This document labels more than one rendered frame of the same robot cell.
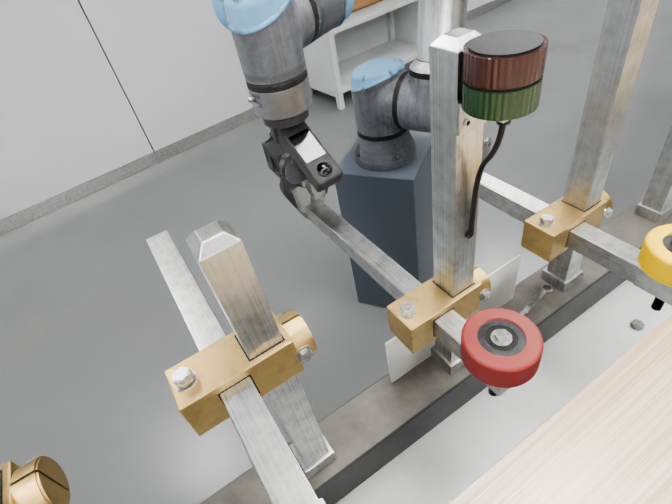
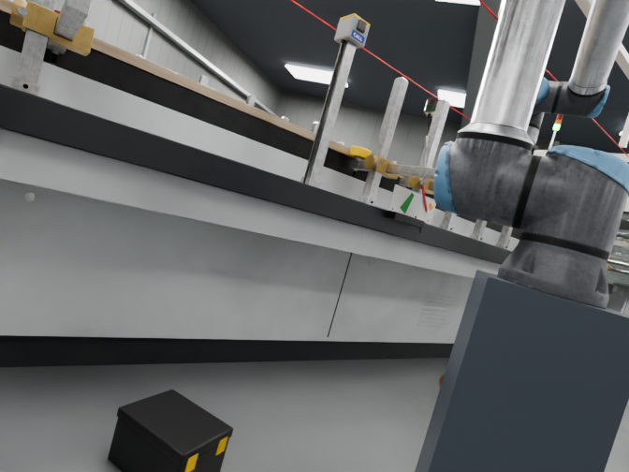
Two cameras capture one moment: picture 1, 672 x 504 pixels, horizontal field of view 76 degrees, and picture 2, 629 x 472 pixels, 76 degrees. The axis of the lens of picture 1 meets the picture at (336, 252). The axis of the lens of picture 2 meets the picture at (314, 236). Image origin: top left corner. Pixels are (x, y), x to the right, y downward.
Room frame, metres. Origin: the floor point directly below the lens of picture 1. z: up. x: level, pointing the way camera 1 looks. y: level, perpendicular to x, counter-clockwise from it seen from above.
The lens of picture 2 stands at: (1.82, -0.86, 0.63)
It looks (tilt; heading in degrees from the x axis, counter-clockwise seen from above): 4 degrees down; 166
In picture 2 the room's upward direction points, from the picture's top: 16 degrees clockwise
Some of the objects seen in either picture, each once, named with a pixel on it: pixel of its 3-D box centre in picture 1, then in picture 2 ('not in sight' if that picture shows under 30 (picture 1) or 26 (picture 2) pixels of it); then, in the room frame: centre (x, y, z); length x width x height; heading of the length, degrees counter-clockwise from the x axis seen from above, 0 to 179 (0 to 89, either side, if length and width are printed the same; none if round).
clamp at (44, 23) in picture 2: not in sight; (53, 27); (0.87, -1.26, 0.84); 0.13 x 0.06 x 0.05; 114
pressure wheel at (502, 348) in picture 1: (497, 365); not in sight; (0.25, -0.15, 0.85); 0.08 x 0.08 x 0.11
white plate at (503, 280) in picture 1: (455, 317); (414, 205); (0.40, -0.16, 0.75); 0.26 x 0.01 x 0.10; 114
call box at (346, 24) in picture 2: not in sight; (351, 33); (0.58, -0.60, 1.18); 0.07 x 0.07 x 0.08; 24
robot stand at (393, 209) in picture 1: (392, 228); (502, 434); (1.18, -0.21, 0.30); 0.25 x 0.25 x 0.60; 58
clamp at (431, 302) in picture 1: (441, 305); (423, 184); (0.36, -0.12, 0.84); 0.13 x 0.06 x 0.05; 114
